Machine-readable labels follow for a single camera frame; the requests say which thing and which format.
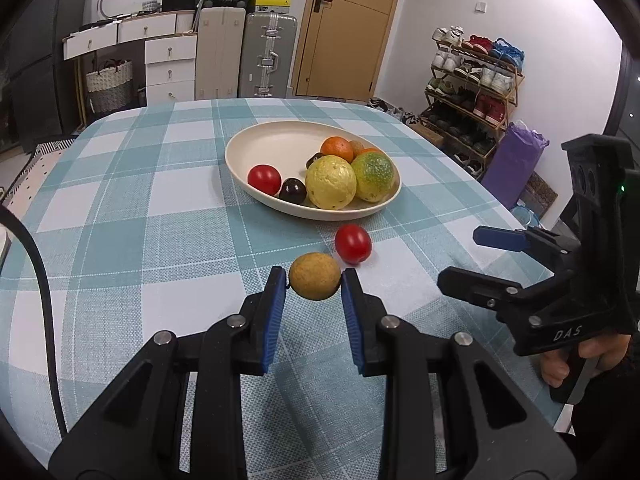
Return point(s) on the small orange mandarin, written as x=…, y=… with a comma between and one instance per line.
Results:
x=371, y=151

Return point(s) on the yellow-green guava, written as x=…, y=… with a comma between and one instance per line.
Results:
x=374, y=176

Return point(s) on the yellow guava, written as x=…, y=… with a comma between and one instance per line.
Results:
x=330, y=182

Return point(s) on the large orange mandarin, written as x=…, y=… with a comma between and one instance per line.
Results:
x=337, y=147

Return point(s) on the scattered sneakers group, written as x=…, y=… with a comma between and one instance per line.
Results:
x=395, y=109

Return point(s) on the teal checked tablecloth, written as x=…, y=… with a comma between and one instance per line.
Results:
x=150, y=210

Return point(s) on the small brown round fruit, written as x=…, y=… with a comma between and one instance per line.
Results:
x=357, y=148
x=314, y=276

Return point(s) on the woven basket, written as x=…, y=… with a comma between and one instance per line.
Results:
x=109, y=87

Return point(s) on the white drawer dresser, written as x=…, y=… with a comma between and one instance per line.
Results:
x=165, y=55

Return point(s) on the wooden door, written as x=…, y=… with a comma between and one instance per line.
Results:
x=345, y=25

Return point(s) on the beige suitcase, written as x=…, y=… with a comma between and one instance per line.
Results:
x=220, y=52

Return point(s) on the cream oval plate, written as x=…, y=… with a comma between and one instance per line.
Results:
x=260, y=147

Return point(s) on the wooden shoe rack with shoes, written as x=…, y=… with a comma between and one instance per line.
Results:
x=475, y=95

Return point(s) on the silver suitcase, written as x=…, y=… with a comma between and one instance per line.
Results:
x=267, y=55

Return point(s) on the patterned floor mat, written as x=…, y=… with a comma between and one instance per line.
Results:
x=35, y=170

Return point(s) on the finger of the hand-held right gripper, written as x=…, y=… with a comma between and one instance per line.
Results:
x=495, y=237
x=470, y=285

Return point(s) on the purple bag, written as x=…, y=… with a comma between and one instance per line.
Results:
x=510, y=165

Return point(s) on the person's right forearm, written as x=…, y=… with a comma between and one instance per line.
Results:
x=605, y=420

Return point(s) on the person's right hand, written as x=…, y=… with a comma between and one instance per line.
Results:
x=612, y=352

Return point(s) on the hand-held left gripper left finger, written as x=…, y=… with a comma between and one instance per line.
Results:
x=275, y=320

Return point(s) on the dark grey fridge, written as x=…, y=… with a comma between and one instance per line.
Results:
x=30, y=60

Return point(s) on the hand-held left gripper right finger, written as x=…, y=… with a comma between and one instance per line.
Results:
x=352, y=320

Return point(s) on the yellow and black box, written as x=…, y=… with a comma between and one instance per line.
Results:
x=272, y=4

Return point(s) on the dark purple passion fruit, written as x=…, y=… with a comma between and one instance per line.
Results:
x=314, y=160
x=292, y=191

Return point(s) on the red tomato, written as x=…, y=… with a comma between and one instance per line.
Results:
x=353, y=243
x=264, y=179

